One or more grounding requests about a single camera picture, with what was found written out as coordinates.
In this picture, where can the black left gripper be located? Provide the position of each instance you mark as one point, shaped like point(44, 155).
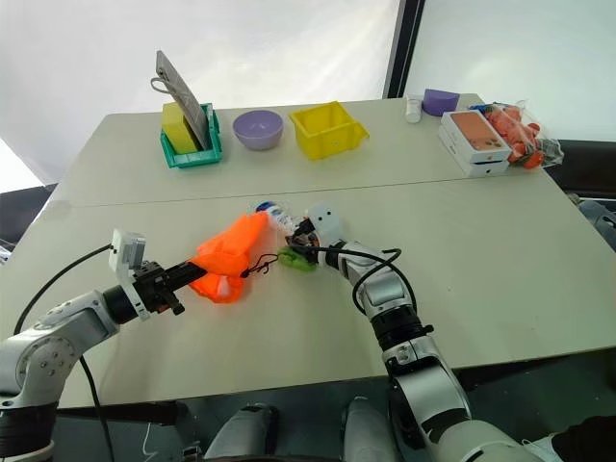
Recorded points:
point(150, 286)

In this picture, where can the clear bag of orange items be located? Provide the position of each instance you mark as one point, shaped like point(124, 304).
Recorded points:
point(524, 135)

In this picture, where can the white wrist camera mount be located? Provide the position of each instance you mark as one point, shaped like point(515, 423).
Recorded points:
point(325, 221)
point(126, 250)

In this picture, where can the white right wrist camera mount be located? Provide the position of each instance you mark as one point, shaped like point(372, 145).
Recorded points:
point(325, 221)

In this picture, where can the grey bundle beside table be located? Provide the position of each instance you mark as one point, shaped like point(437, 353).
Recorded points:
point(599, 223)

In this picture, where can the yellow sponge block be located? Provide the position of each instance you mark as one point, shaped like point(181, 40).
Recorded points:
point(177, 130)

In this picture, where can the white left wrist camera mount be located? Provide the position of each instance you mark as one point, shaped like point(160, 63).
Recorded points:
point(126, 250)

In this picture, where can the green plastic bin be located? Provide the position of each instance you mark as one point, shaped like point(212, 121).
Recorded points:
point(195, 156)

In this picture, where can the orange fabric pouch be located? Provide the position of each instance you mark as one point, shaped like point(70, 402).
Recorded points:
point(231, 250)

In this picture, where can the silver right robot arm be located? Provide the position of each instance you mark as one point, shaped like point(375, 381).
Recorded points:
point(414, 366)

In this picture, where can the grey rounded robot leg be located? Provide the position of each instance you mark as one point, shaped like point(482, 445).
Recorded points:
point(240, 433)
point(368, 428)

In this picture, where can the dark object behind table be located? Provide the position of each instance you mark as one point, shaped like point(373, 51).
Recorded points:
point(24, 212)

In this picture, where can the purple bowl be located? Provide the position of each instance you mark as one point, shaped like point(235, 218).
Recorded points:
point(258, 127)

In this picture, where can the small white bottle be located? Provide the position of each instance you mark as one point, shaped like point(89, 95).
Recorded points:
point(413, 110)

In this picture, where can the black object under table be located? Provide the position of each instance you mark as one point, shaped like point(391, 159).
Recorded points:
point(587, 440)

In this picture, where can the small plastic bottle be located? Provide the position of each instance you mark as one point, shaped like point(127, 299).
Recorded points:
point(276, 214)

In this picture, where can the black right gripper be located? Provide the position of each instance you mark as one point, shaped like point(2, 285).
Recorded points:
point(308, 243)

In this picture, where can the yellow plastic bin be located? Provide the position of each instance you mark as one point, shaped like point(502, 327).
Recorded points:
point(325, 135)

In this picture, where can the green carabiner clip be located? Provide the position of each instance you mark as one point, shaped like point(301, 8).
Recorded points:
point(297, 262)

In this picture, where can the black furniture beside table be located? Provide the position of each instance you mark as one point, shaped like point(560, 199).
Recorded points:
point(589, 166)

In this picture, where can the white phone box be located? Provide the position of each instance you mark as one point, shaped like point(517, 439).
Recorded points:
point(488, 169)
point(474, 135)

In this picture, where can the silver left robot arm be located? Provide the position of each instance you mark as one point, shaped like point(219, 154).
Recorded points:
point(53, 337)

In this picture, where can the dark window frame post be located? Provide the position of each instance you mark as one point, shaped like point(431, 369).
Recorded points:
point(403, 48)

